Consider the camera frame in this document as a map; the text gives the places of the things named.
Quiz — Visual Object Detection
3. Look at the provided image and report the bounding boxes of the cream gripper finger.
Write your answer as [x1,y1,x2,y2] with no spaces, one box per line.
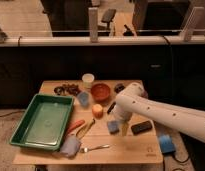
[121,122,129,136]

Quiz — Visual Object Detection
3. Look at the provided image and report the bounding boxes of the blue sponge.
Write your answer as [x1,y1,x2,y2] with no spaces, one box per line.
[107,121,119,134]

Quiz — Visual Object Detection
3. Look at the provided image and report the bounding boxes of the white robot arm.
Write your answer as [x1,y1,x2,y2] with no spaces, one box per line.
[113,82,205,143]

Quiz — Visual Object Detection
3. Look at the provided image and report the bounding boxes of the black rectangular sponge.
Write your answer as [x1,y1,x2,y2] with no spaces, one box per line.
[131,121,152,135]

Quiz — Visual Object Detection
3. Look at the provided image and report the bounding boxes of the green plastic tray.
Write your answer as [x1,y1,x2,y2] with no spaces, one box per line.
[10,94,74,151]

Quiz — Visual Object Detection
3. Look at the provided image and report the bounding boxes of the orange cup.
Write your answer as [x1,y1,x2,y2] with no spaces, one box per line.
[92,104,103,119]

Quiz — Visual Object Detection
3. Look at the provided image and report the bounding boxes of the orange bowl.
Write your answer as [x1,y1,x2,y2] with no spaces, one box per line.
[91,83,111,102]

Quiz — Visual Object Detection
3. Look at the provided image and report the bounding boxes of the wooden table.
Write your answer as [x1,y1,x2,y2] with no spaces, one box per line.
[14,82,163,165]

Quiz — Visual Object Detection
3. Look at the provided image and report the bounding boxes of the light blue cup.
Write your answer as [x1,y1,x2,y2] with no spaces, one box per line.
[77,92,89,107]

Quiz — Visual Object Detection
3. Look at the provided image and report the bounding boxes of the silver fork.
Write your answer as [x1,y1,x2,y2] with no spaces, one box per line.
[79,144,110,153]

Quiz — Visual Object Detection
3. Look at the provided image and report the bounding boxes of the white cup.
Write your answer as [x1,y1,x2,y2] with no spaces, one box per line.
[82,73,95,89]

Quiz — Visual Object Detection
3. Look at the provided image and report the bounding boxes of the grey folded cloth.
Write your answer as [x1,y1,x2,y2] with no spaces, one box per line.
[60,135,81,158]

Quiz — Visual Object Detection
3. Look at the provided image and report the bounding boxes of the black office chair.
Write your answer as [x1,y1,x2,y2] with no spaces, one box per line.
[98,9,116,31]

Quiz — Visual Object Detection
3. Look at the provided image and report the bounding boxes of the black handled scissors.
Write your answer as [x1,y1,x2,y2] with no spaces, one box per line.
[107,83,125,114]

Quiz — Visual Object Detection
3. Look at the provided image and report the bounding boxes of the orange handled tool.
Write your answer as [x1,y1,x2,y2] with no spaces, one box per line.
[66,120,85,135]

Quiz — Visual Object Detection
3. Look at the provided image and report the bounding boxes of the yellow handled tool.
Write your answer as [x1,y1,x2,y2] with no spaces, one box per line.
[76,119,95,139]

